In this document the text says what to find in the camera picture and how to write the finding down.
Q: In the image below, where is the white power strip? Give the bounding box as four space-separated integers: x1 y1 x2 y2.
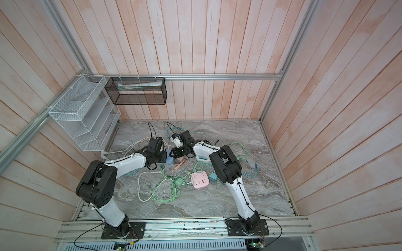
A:
196 155 211 164

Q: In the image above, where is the light green charger plug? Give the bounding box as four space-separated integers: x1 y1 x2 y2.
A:
174 177 186 187

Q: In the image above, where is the pink power strip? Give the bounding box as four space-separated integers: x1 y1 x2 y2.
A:
191 170 209 190

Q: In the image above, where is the teal charger plug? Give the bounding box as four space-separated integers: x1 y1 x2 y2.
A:
209 173 218 182

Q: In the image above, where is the blue power strip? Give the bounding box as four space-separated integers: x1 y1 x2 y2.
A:
165 149 174 165

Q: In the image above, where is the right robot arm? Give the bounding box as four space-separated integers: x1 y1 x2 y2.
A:
170 131 260 234

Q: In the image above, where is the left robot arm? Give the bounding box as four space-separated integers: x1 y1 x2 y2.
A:
76 137 166 238

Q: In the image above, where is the black mesh basket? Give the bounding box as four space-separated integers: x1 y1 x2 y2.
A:
105 76 167 105

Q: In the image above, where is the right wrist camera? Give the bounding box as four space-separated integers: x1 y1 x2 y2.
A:
170 133 183 147

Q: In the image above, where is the white power cord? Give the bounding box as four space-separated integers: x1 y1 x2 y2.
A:
100 134 177 203

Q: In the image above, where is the light green cable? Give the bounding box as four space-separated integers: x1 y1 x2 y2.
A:
147 161 192 202

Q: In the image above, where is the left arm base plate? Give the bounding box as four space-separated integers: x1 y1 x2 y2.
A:
101 221 146 239

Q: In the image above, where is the aluminium frame rail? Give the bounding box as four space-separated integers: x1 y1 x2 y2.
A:
103 73 282 81

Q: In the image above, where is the green cable bundle right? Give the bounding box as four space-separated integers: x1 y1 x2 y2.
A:
230 142 259 179

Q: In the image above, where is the white wire mesh shelf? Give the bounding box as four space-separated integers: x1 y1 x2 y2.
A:
49 75 120 152

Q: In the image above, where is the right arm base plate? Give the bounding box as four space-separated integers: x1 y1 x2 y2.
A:
224 218 270 236

